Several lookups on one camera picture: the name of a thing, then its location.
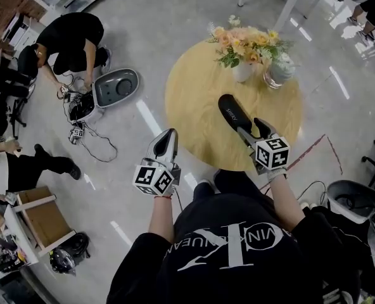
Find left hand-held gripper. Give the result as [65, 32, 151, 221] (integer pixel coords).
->
[132, 129, 182, 198]

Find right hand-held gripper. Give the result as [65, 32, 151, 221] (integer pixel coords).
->
[236, 117, 292, 176]

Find person's left forearm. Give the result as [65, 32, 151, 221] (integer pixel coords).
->
[148, 196, 176, 244]

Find person's right forearm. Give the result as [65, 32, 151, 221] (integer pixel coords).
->
[269, 174, 306, 231]

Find open grey equipment case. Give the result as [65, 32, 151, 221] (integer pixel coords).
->
[326, 179, 375, 225]
[68, 68, 141, 124]

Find person's right hand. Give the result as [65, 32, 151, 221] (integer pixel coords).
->
[265, 165, 289, 184]

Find round wooden table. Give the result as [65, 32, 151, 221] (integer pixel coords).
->
[164, 39, 303, 173]

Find person's black trousers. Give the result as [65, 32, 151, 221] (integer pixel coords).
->
[192, 168, 272, 204]

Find white vase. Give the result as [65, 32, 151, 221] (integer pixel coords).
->
[231, 60, 255, 83]

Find clear plastic water bottle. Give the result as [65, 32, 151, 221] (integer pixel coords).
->
[262, 52, 296, 90]

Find orange and yellow flower bouquet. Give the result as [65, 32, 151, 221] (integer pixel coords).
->
[206, 15, 295, 70]

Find spare gripper on floor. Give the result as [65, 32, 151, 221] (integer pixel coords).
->
[68, 126, 85, 144]

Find person's black printed shirt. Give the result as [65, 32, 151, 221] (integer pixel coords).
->
[105, 192, 362, 304]

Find white drawer cabinet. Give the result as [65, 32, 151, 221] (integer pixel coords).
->
[1, 12, 42, 49]

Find cluttered white desk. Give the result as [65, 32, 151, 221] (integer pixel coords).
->
[0, 194, 39, 275]

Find black floor cable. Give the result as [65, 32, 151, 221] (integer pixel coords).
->
[56, 73, 119, 163]

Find white frame with cardboard panel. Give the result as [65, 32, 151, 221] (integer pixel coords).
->
[3, 186, 77, 260]

